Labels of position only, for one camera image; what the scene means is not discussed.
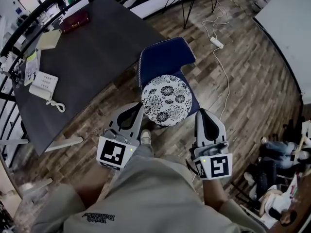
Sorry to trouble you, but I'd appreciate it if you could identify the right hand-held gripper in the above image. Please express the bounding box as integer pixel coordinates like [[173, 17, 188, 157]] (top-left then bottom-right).
[[189, 108, 234, 181]]

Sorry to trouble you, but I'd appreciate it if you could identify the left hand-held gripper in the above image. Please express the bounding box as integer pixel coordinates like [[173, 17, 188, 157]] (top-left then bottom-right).
[[96, 102, 146, 171]]

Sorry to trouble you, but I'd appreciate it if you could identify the round floral black white cushion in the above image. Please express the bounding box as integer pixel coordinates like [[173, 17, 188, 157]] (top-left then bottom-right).
[[141, 74, 192, 127]]

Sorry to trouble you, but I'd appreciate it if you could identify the blue chair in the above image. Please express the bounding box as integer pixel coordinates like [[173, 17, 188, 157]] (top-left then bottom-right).
[[138, 37, 201, 129]]

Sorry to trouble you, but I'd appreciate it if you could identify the person's right forearm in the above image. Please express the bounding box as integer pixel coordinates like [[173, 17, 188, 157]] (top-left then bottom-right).
[[202, 177, 231, 210]]

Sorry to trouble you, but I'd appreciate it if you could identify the person's left forearm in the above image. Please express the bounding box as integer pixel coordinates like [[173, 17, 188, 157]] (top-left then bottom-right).
[[74, 163, 118, 210]]

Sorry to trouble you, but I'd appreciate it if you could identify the person's beige shoe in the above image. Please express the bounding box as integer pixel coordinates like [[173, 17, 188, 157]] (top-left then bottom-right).
[[140, 129, 152, 146]]

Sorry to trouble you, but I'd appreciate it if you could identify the person's grey trouser leg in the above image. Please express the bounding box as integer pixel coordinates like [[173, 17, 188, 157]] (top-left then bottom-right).
[[131, 142, 156, 159]]

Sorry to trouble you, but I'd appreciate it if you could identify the white table leg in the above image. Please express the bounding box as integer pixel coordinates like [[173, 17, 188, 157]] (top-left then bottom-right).
[[44, 136, 84, 153]]

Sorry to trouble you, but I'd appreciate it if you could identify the person's grey shirt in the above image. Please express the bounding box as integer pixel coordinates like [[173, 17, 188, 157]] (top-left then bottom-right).
[[31, 154, 267, 233]]

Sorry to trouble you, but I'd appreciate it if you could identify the white power strip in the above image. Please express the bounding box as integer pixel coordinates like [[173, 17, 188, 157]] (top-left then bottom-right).
[[209, 36, 225, 50]]

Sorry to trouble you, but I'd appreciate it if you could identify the white desk telephone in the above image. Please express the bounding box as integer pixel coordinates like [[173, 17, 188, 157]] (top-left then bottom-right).
[[28, 70, 67, 113]]

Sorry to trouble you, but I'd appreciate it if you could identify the yellow white leaflet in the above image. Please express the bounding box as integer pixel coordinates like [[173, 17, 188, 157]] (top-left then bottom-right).
[[23, 50, 41, 86]]

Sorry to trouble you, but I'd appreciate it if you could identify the beige notebook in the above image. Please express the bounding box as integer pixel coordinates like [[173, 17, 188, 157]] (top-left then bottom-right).
[[37, 29, 62, 51]]

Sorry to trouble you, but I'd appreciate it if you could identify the dark red box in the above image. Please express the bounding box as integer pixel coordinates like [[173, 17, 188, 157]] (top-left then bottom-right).
[[59, 9, 90, 34]]

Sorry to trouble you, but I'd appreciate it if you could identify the white board panel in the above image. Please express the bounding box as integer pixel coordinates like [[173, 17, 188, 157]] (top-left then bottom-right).
[[253, 0, 311, 94]]

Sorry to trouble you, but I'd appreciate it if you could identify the white power cable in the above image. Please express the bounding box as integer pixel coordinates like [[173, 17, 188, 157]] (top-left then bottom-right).
[[202, 0, 230, 121]]

